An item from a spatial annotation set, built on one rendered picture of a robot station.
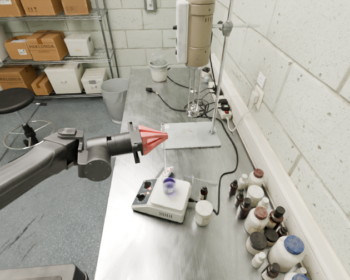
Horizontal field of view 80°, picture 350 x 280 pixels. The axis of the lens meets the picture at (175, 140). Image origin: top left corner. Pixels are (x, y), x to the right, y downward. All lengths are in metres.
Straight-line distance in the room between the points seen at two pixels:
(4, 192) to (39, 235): 1.43
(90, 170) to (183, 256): 0.43
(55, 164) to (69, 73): 2.40
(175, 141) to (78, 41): 1.99
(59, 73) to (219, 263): 2.61
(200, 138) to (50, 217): 1.31
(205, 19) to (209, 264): 0.79
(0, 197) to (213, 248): 0.60
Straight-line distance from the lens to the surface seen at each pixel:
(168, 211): 0.75
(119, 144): 0.53
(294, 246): 0.71
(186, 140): 1.06
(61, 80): 2.95
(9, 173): 0.47
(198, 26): 0.82
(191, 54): 0.84
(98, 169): 0.48
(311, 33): 0.80
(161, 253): 0.77
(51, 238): 1.81
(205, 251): 0.78
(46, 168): 0.49
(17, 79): 3.17
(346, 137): 0.67
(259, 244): 0.76
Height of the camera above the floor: 1.47
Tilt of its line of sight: 42 degrees down
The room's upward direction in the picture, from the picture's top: straight up
